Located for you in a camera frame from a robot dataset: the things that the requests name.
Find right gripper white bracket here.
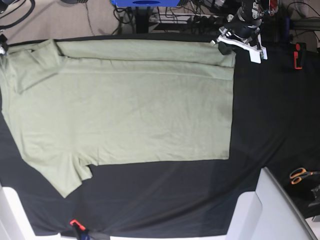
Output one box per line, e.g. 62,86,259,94
0,34,8,55

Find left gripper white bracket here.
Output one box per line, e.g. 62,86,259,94
210,27,268,63

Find light green T-shirt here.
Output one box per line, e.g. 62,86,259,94
0,39,236,197

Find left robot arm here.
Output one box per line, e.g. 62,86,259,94
210,0,279,64

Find red black clamp right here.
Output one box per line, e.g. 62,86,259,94
293,42,304,70

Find red black clamp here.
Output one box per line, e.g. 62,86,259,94
69,219,91,240
293,42,304,70

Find black table cloth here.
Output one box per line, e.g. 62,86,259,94
0,43,320,238

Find blue box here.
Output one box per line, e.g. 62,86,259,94
111,0,184,8

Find white plastic bin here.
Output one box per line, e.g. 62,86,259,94
225,167,317,240

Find white table edge left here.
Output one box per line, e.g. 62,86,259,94
0,186,36,240

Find red black clamp bottom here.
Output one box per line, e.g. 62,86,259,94
69,219,91,240

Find orange handled scissors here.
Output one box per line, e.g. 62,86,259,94
289,167,320,185

